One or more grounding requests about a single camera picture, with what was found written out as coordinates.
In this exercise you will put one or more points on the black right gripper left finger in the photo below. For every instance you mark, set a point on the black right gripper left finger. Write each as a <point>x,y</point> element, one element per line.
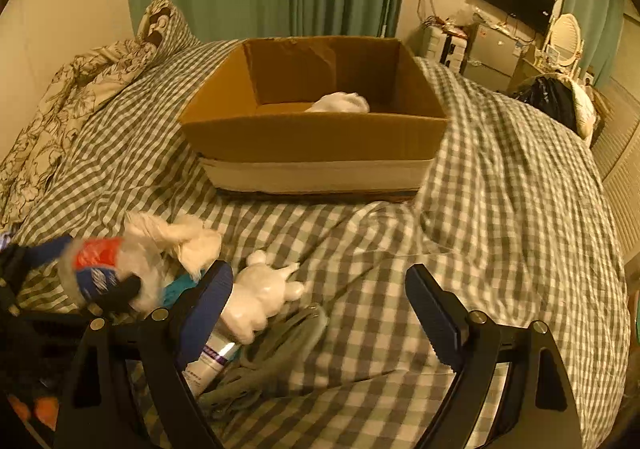
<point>98,410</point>

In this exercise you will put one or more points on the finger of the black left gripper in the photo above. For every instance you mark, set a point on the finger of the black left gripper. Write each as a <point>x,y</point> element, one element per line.
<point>48,251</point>
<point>118,299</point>

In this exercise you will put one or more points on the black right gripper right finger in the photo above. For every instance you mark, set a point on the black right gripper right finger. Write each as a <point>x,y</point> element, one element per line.
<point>537,407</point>

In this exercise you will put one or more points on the plastic bottle red blue label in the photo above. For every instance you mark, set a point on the plastic bottle red blue label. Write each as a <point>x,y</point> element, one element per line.
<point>90,267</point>

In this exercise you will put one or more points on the teal plastic packet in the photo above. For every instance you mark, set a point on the teal plastic packet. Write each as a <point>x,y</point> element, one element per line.
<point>175,288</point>

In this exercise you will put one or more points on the white purple cream tube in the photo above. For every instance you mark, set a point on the white purple cream tube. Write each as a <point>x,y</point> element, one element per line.
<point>219,350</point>

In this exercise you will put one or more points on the white tissue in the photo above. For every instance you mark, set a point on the white tissue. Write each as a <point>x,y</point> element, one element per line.
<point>187,239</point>

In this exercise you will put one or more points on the grey sock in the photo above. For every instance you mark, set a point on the grey sock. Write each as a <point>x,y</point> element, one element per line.
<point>254,374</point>

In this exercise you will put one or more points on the white figurine toy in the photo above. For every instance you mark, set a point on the white figurine toy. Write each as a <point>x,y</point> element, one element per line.
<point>259,292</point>

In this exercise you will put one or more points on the white sock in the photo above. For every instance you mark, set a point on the white sock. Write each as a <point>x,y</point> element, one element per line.
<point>340,102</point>

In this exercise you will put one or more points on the grey checkered duvet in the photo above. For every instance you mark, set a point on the grey checkered duvet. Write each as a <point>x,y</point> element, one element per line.
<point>512,218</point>

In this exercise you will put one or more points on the checkered pillow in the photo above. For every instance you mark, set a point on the checkered pillow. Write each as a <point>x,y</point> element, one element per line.
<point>164,32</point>

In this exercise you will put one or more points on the brown cardboard box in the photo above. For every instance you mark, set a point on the brown cardboard box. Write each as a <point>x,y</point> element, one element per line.
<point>249,126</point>

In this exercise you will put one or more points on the black bag on chair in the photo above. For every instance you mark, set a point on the black bag on chair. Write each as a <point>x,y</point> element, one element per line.
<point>550,96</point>

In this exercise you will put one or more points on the grey cabinet under television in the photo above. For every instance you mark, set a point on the grey cabinet under television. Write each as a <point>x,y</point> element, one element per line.
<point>491,57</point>

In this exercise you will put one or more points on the white oval vanity mirror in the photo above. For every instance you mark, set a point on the white oval vanity mirror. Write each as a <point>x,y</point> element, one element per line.
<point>565,38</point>

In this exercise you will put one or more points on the white drawer unit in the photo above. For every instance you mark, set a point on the white drawer unit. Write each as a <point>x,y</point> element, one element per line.
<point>443,46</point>

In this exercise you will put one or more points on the green curtain right side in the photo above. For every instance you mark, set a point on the green curtain right side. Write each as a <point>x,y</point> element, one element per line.
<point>601,23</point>

